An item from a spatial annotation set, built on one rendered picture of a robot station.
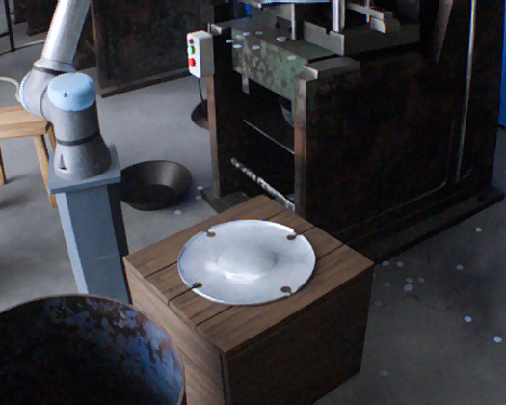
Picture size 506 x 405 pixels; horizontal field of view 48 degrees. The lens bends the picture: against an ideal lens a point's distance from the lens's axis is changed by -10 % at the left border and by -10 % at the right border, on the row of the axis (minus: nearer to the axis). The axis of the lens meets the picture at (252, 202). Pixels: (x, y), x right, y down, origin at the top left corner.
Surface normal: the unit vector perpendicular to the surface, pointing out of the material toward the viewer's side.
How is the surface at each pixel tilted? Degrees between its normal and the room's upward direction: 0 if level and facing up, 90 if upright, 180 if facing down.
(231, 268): 0
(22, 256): 0
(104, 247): 90
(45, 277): 0
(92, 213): 90
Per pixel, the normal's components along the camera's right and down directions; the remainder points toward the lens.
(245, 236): -0.03, -0.84
